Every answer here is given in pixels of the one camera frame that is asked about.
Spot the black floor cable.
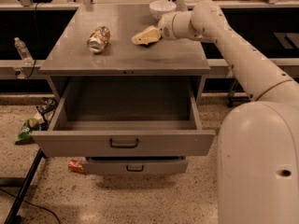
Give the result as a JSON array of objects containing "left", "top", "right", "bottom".
[{"left": 0, "top": 188, "right": 62, "bottom": 224}]

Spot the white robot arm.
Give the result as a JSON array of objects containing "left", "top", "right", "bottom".
[{"left": 153, "top": 1, "right": 299, "bottom": 224}]

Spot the clear plastic water bottle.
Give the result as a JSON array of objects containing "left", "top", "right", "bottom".
[{"left": 14, "top": 37, "right": 34, "bottom": 65}]

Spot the grey lower drawer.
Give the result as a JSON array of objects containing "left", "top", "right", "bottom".
[{"left": 82, "top": 157, "right": 188, "bottom": 175}]

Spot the dark snack bags pile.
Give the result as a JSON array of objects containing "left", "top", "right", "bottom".
[{"left": 35, "top": 97, "right": 57, "bottom": 131}]

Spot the grey metal drawer cabinet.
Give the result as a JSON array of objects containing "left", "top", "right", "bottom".
[{"left": 39, "top": 3, "right": 211, "bottom": 103}]

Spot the orange snack wrapper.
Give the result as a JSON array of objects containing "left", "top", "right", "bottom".
[{"left": 68, "top": 160, "right": 84, "bottom": 174}]

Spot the white ceramic bowl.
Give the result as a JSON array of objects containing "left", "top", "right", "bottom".
[{"left": 149, "top": 0, "right": 177, "bottom": 21}]

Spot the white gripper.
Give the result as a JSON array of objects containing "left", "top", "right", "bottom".
[{"left": 132, "top": 12, "right": 179, "bottom": 45}]

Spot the black table leg left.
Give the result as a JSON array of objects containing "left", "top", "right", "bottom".
[{"left": 0, "top": 149, "right": 45, "bottom": 224}]

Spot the open grey top drawer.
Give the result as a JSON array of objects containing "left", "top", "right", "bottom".
[{"left": 33, "top": 77, "right": 215, "bottom": 158}]

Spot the green chip bag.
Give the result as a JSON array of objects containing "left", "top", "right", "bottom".
[{"left": 15, "top": 119, "right": 39, "bottom": 145}]

